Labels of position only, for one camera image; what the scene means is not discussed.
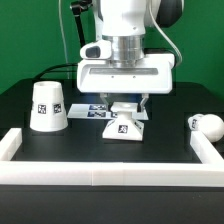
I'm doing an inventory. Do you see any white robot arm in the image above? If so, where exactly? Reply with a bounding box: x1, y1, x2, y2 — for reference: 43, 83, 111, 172
77, 0, 184, 103

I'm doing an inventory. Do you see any white lamp base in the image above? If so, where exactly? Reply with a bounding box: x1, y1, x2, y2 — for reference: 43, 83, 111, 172
102, 102, 144, 141

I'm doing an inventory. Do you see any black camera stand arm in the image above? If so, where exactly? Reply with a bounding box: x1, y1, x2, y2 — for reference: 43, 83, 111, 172
70, 0, 92, 47

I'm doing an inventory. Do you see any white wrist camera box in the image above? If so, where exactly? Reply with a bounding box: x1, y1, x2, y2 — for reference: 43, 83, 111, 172
80, 40, 112, 60

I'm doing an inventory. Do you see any white marker tag sheet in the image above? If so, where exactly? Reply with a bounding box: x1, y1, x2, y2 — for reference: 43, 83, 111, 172
66, 103, 150, 121

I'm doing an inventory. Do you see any white hanging cable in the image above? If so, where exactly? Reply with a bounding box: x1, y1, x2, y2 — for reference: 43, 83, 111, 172
58, 0, 70, 80

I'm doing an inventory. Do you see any white U-shaped border wall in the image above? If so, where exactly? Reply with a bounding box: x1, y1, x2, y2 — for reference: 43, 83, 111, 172
0, 128, 224, 187

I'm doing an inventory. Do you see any white lamp bulb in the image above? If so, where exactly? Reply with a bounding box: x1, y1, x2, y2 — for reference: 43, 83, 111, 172
188, 114, 224, 142

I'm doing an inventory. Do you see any white lamp shade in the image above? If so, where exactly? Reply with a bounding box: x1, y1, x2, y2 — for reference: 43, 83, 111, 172
30, 81, 68, 132

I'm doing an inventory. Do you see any black cable bundle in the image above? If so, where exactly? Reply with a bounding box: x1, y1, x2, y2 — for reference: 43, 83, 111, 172
32, 63, 79, 82

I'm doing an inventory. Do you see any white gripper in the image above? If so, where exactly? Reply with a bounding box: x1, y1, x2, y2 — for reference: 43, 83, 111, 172
77, 53, 175, 112

